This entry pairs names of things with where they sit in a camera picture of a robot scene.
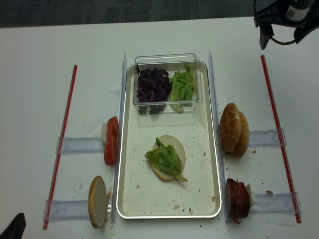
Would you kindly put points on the upper right clear rail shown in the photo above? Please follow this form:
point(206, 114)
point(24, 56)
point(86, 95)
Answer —
point(267, 138)

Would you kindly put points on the red rod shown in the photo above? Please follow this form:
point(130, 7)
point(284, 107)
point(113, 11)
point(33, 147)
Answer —
point(57, 160)
point(296, 207)

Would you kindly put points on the clear rail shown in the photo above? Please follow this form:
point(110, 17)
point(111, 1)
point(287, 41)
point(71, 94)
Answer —
point(276, 203)
point(267, 138)
point(58, 210)
point(68, 145)

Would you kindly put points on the sesame bun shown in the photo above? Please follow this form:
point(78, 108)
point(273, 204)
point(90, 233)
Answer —
point(242, 145)
point(230, 127)

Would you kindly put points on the sesame bun top front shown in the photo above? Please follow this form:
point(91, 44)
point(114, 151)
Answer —
point(230, 127)

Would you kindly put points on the upper left clear rail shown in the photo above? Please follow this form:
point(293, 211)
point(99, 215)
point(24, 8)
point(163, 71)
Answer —
point(68, 145)

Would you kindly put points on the sesame bun top rear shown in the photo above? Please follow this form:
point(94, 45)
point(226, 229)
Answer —
point(242, 145)

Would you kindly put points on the purple cabbage shreds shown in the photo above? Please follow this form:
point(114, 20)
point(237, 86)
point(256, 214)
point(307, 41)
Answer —
point(153, 85)

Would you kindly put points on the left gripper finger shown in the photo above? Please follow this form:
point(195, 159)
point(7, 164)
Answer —
point(15, 229)

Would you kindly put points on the clear plastic container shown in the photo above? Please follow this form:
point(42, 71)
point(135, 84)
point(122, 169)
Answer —
point(171, 63)

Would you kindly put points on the right red rod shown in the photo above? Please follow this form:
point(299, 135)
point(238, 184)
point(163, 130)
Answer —
point(296, 207)

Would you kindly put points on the left clear long divider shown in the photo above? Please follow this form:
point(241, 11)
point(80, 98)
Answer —
point(119, 140)

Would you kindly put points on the bun bottom on tray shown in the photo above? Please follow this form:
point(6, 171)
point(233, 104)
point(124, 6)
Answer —
point(174, 147)

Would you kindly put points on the meat patty slices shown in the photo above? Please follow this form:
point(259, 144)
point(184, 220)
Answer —
point(238, 200)

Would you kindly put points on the metal serving tray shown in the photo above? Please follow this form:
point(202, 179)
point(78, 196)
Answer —
point(168, 165)

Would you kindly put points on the white patty pusher block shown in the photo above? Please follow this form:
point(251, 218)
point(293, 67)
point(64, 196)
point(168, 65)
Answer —
point(251, 194)

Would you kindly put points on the green lettuce pile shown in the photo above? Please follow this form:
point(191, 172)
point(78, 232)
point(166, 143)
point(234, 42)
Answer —
point(182, 89)

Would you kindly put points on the lettuce leaf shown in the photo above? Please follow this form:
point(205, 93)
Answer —
point(165, 159)

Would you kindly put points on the white tomato pusher block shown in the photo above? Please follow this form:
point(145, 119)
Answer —
point(104, 133)

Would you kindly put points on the front tomato slice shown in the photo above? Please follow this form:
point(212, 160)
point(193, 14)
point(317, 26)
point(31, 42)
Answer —
point(110, 152)

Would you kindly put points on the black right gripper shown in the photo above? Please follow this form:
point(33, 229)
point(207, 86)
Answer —
point(301, 14)

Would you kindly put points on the lower right clear rail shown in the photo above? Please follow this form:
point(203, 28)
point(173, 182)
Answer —
point(276, 203)

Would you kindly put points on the tomato slice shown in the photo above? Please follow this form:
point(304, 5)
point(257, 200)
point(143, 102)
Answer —
point(112, 126)
point(110, 152)

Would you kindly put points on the right clear long divider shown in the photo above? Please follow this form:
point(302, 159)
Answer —
point(219, 148)

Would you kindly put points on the lower left clear rail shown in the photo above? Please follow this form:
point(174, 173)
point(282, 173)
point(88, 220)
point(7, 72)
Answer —
point(58, 210)

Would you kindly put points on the bun half left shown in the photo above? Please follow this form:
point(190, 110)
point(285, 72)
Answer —
point(97, 202)

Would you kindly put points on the rear tomato slice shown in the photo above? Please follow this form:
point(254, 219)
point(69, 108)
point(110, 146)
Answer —
point(112, 126)

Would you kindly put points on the left red rod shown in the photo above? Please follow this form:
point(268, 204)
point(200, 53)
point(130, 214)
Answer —
point(57, 160)

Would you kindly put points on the clear long divider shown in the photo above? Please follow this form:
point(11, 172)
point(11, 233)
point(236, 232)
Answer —
point(119, 140)
point(219, 148)

